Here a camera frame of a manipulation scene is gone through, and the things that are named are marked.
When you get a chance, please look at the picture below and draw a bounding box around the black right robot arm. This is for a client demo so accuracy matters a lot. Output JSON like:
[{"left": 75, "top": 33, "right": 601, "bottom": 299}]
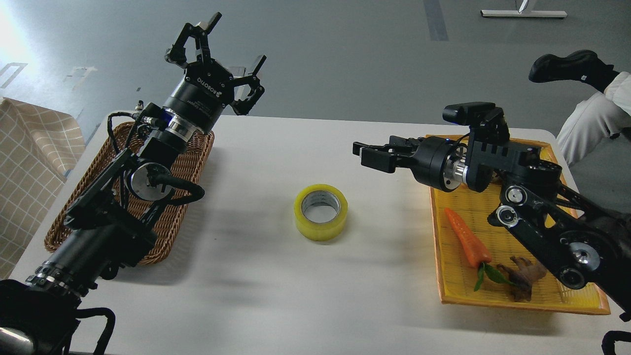
[{"left": 353, "top": 103, "right": 631, "bottom": 322}]

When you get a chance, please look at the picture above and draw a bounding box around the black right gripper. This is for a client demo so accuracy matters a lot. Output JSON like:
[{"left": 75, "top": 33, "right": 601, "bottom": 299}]
[{"left": 353, "top": 136, "right": 466, "bottom": 192}]

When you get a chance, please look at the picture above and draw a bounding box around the brown wicker basket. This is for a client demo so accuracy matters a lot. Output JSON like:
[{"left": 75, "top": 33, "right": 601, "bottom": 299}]
[{"left": 43, "top": 132, "right": 215, "bottom": 265}]

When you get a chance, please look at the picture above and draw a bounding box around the yellow plastic tray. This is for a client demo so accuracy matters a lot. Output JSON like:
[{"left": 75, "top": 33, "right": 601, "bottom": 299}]
[{"left": 425, "top": 135, "right": 611, "bottom": 316}]

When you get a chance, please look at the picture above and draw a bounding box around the brown dried root toy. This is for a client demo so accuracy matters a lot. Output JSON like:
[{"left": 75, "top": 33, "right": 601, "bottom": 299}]
[{"left": 496, "top": 256, "right": 547, "bottom": 302}]

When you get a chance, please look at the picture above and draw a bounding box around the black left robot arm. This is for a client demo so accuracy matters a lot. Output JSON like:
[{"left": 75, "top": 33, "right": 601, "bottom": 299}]
[{"left": 1, "top": 13, "right": 266, "bottom": 355}]

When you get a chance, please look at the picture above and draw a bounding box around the toy orange carrot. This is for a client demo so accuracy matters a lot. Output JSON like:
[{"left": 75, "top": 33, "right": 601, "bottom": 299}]
[{"left": 443, "top": 208, "right": 514, "bottom": 292}]

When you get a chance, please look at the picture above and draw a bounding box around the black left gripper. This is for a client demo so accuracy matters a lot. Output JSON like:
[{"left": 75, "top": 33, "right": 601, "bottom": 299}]
[{"left": 162, "top": 12, "right": 267, "bottom": 135}]

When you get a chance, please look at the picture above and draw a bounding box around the black shoe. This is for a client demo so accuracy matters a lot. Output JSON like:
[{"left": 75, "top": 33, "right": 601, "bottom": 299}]
[{"left": 528, "top": 50, "right": 620, "bottom": 93}]

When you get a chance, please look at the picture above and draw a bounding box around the white trouser leg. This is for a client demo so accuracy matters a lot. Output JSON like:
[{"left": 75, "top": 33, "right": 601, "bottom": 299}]
[{"left": 557, "top": 71, "right": 631, "bottom": 166}]

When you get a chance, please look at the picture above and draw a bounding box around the yellow tape roll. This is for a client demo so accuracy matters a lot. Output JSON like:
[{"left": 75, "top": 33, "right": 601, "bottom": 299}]
[{"left": 293, "top": 184, "right": 349, "bottom": 242}]

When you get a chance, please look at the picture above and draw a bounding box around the white metal stand base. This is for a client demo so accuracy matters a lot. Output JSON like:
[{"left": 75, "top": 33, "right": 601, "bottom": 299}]
[{"left": 480, "top": 0, "right": 567, "bottom": 19}]

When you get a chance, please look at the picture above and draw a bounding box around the beige checkered cloth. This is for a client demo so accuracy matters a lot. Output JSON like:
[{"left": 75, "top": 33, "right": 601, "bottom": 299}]
[{"left": 0, "top": 97, "right": 85, "bottom": 279}]

